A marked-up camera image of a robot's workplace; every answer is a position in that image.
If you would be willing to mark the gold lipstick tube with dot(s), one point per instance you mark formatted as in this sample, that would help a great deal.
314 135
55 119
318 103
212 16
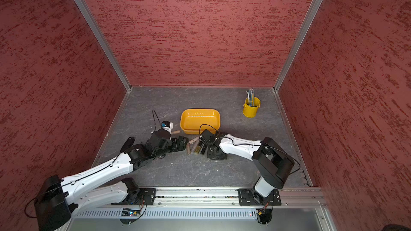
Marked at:
188 148

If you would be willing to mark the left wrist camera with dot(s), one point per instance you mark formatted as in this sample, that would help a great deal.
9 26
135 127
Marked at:
167 125

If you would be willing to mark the vented metal panel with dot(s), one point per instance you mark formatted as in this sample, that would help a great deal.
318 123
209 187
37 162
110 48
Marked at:
171 213

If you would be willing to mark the pens in cup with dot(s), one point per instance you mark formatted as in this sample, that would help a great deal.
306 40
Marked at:
251 97

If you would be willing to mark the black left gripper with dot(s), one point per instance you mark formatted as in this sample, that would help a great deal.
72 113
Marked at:
182 145

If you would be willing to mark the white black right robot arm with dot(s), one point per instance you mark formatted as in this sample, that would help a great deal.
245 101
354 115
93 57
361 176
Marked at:
272 162

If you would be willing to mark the aluminium corner post right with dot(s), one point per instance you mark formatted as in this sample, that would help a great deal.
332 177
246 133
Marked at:
305 26

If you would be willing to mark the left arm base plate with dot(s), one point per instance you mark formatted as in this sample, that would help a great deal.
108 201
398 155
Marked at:
138 197

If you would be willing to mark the pink nude lip gloss tube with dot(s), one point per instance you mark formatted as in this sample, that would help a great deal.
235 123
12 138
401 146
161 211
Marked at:
194 140

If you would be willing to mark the aluminium front rail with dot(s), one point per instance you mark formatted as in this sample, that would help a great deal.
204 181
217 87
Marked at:
224 197

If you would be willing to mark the aluminium corner post left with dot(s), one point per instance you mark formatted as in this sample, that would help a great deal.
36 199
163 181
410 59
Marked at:
88 16

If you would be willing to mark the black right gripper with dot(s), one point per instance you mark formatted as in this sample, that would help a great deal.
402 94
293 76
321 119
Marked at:
210 155

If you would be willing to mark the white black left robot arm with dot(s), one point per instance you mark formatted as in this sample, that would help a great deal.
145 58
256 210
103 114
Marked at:
59 199

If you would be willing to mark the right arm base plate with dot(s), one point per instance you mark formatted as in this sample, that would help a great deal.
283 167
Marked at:
249 197

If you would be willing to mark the yellow plastic storage tray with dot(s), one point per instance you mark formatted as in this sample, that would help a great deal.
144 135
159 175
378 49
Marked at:
195 121

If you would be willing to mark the aluminium corner post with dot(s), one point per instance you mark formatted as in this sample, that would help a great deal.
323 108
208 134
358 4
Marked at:
88 16
305 26

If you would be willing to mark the yellow pen cup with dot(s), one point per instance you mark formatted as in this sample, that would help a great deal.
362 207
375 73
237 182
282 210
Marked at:
249 111

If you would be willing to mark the silver pink lipstick tube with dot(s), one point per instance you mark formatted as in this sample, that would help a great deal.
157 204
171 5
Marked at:
194 145

